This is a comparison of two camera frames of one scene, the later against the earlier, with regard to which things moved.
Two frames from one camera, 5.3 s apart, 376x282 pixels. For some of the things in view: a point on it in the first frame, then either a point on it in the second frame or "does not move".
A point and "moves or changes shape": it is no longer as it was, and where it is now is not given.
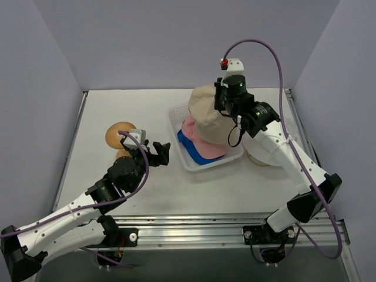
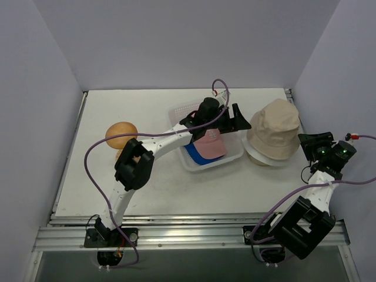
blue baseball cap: [189, 146] does not move
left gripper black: [148, 154] to [230, 119]
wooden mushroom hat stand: [113, 138] does not move
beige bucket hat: [211, 126] moves or changes shape
